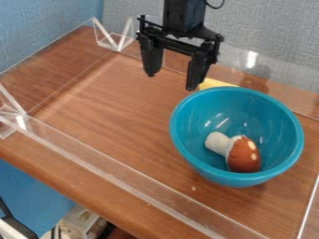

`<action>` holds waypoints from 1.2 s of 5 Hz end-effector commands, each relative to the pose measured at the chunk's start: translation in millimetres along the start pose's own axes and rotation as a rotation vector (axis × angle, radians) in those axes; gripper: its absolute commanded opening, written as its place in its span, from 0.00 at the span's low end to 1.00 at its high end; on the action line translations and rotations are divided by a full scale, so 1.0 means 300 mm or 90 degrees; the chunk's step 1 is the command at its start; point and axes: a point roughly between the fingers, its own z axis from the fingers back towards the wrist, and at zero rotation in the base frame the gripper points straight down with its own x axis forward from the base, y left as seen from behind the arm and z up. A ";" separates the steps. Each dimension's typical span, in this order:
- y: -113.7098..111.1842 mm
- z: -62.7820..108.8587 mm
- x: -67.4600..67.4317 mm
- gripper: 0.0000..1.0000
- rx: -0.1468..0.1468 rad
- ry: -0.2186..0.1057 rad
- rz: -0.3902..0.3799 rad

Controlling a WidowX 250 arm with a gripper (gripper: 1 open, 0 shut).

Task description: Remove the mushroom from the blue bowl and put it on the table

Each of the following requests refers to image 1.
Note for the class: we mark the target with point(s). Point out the clear acrylic barrier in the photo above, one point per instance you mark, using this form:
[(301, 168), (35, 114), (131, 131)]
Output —
[(290, 83), (170, 201)]

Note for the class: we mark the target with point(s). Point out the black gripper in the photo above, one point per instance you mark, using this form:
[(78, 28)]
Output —
[(183, 34)]

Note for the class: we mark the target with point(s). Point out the clear acrylic back barrier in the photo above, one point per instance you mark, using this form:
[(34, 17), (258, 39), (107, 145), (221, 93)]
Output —
[(290, 83)]

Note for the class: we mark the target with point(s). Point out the white power strip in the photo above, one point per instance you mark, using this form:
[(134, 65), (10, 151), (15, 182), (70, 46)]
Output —
[(80, 224)]

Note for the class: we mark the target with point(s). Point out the yellow object behind bowl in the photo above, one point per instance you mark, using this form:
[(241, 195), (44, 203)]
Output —
[(213, 83)]

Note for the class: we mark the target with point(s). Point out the blue plastic bowl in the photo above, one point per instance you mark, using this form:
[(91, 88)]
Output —
[(221, 116)]

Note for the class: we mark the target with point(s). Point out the clear acrylic front barrier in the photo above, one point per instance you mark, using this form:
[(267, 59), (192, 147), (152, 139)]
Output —
[(170, 201)]

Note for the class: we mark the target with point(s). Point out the brown white toy mushroom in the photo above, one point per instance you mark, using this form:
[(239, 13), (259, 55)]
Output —
[(239, 151)]

